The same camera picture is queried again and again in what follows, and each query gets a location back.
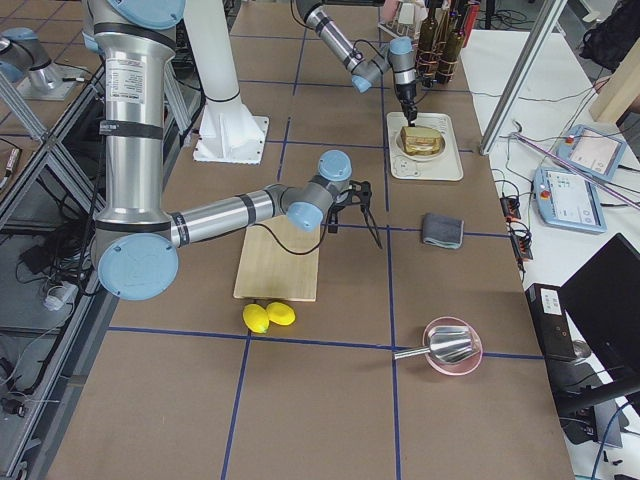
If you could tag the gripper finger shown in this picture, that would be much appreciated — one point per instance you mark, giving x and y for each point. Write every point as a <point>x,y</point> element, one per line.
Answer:
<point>406,110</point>
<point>333,223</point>
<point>412,114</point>
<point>371,225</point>

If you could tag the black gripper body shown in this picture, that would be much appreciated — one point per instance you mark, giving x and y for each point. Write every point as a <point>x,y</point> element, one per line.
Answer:
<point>363,204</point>
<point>405,93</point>

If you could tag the bread slice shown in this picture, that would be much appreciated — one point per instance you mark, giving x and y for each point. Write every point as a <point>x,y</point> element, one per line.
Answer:
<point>420,135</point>
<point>423,151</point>

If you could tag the white round plate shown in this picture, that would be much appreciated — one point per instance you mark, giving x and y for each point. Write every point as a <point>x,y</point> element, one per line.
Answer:
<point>399,143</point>

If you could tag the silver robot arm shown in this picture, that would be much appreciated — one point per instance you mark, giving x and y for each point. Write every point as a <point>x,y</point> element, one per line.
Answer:
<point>398,56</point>
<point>137,241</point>

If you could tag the cream bear tray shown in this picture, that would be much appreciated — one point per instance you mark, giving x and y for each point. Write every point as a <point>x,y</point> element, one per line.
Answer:
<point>443,167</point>

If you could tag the dark wine bottle left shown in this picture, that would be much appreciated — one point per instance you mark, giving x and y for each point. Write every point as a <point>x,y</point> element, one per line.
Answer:
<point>427,56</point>

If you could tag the dark wine bottle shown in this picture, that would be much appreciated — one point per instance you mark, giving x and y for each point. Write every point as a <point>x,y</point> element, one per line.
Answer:
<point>453,45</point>
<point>427,56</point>

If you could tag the white dish rack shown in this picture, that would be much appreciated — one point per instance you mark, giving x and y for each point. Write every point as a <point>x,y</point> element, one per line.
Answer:
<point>403,18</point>

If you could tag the wooden cutting board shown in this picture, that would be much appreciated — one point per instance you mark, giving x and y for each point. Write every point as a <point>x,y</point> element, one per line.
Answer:
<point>278,261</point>

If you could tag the dark wine bottle right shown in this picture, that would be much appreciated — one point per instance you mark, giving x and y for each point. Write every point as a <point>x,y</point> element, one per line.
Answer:
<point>453,45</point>

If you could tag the grey folded cloth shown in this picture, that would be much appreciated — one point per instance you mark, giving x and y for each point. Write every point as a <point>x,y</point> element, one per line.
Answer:
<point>442,231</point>

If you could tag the yellow lemon far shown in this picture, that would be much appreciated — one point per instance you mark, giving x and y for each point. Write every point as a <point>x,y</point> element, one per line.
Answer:
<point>280,313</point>

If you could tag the yellow lemon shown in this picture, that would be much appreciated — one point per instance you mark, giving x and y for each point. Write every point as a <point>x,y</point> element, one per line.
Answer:
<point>256,318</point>
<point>280,313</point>

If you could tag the yellow lemon near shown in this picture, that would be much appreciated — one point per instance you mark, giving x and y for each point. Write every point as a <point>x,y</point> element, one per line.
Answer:
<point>256,318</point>

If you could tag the metal scoop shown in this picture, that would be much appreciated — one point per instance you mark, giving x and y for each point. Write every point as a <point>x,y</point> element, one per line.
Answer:
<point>446,344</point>

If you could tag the near blue teach pendant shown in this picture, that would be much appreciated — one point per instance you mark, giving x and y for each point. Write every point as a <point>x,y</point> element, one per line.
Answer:
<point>567,201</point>

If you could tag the blue teach pendant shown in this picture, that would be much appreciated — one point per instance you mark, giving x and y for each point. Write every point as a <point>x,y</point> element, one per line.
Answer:
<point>592,151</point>
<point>567,201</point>

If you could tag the pink bowl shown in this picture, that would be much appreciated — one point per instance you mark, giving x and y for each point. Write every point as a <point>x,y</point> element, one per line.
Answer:
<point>464,367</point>

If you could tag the far blue teach pendant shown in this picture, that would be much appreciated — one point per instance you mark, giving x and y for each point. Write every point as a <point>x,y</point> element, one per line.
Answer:
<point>592,151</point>

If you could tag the black computer box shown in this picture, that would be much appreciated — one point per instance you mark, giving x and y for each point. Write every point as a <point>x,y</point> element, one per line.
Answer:
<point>550,322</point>

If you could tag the wooden plank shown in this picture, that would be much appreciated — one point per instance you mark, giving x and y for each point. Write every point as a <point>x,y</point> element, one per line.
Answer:
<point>621,92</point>

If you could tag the black monitor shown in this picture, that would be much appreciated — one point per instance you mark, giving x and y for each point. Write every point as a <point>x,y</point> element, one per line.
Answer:
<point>602,300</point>

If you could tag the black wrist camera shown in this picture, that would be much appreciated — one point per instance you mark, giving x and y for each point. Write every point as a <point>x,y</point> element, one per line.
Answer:
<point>425,81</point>
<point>360,194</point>

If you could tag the copper wire bottle rack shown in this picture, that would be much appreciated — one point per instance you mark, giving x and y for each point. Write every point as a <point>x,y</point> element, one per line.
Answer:
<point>439,45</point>

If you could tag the aluminium frame post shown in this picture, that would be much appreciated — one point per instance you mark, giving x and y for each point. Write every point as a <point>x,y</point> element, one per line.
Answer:
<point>541,30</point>

